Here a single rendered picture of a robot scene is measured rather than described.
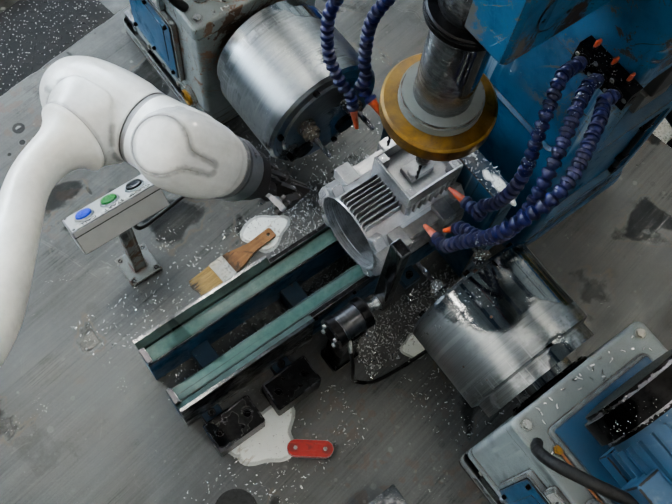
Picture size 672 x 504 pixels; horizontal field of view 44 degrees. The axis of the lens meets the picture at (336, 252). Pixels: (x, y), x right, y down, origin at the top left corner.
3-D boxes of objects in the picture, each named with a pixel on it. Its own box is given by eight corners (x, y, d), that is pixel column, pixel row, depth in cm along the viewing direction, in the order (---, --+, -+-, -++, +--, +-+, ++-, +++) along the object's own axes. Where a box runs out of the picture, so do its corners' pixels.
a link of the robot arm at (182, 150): (267, 144, 107) (190, 102, 111) (209, 119, 93) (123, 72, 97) (229, 218, 108) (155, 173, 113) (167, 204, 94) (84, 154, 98)
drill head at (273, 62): (278, 13, 180) (279, -72, 157) (381, 133, 170) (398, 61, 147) (181, 66, 173) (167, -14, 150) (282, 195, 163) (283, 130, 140)
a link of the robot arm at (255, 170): (222, 116, 110) (242, 125, 115) (175, 162, 112) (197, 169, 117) (261, 166, 107) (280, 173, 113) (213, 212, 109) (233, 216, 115)
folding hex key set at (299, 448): (286, 457, 155) (286, 455, 153) (287, 440, 156) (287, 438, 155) (332, 459, 156) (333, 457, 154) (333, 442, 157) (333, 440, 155)
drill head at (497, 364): (473, 242, 162) (507, 184, 139) (617, 410, 151) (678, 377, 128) (374, 312, 155) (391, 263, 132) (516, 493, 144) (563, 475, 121)
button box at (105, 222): (157, 193, 152) (144, 169, 149) (171, 204, 146) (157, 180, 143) (75, 242, 147) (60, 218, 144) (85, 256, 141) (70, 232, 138)
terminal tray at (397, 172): (420, 142, 152) (427, 121, 145) (456, 185, 149) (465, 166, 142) (368, 174, 148) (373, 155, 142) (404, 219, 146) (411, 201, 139)
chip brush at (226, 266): (265, 223, 173) (265, 222, 172) (280, 240, 172) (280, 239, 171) (187, 283, 167) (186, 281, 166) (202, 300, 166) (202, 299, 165)
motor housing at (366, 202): (395, 165, 167) (409, 115, 149) (453, 236, 162) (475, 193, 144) (315, 216, 161) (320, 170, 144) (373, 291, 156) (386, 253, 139)
